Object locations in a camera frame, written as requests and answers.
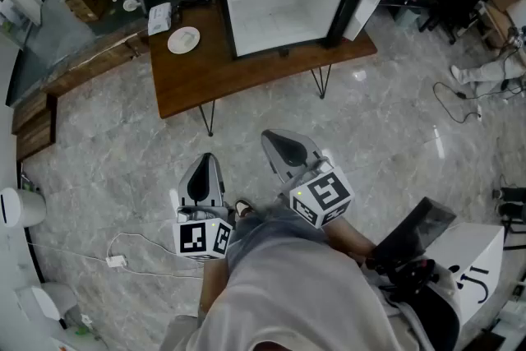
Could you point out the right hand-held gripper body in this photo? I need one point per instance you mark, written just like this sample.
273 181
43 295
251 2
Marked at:
324 193

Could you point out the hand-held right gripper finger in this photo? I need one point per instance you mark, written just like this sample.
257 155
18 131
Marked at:
277 164
306 150

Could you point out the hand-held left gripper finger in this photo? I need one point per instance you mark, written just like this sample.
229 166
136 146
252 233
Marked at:
185 189
215 185

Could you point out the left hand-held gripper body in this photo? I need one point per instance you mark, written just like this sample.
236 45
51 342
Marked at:
193 238

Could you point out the white round plate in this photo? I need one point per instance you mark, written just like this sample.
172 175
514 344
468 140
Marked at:
174 45

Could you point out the person's right forearm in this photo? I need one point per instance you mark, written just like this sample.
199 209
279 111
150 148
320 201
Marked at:
349 236

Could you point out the person's left forearm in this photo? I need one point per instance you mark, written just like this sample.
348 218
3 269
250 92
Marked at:
213 283

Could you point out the person's brown white shoe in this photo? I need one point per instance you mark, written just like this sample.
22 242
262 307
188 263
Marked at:
243 207

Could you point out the person's grey shorts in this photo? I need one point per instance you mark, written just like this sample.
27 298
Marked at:
267 226

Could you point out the white power adapter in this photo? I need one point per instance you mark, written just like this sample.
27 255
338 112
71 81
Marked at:
116 261

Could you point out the black flat panel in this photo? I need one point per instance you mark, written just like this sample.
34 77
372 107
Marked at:
415 230

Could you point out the person's white shirt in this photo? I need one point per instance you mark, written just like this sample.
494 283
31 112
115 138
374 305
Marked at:
296 292

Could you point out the brown wooden table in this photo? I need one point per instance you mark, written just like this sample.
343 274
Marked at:
197 74

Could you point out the small green object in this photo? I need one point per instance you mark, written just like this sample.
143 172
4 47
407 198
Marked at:
84 324

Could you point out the white box with black print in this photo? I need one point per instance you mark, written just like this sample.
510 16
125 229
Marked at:
472 246

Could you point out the rough wooden platform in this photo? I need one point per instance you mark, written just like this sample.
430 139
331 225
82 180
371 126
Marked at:
82 66

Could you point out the white round bin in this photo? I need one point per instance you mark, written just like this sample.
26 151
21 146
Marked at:
24 207

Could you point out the white rounded appliance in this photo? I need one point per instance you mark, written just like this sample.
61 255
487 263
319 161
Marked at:
41 304

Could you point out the teal plastic bin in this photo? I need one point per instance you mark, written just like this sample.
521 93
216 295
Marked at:
407 17

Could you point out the black waist pack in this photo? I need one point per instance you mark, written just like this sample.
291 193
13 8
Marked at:
435 324

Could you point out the white wet wipes pack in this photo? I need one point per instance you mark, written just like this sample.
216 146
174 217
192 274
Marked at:
159 18

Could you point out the black metal stand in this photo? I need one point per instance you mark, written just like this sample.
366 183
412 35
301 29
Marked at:
511 195

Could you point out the black office chair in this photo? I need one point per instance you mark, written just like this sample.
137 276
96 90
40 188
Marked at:
441 18

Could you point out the white round cup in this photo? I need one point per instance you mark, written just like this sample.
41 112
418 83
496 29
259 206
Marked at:
130 5

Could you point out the white shelf unit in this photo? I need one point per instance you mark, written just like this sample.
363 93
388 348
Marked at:
513 316

